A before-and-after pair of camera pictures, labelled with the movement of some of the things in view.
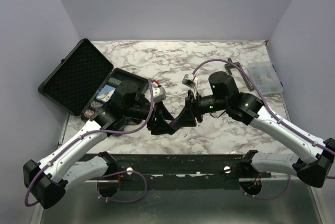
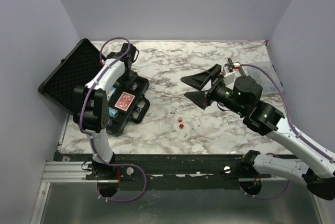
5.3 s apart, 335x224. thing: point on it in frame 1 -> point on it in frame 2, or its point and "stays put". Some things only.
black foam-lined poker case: (84, 75) stays put
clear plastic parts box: (265, 77) stays put
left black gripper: (161, 113) -> (132, 78)
